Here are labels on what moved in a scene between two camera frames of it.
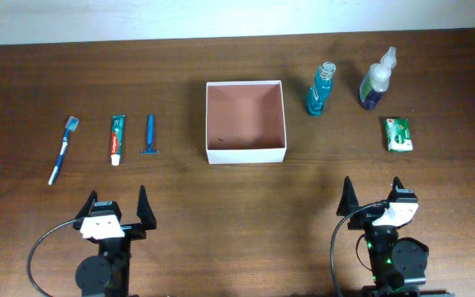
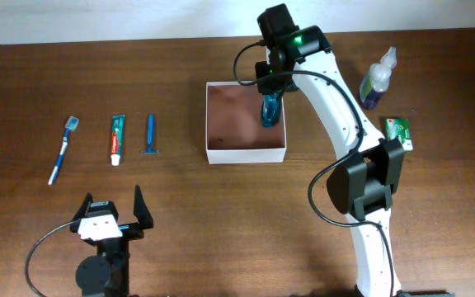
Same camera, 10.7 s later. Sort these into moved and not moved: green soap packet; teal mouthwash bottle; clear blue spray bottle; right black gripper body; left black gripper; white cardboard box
Moved: right black gripper body; teal mouthwash bottle
Not moved: green soap packet; clear blue spray bottle; white cardboard box; left black gripper
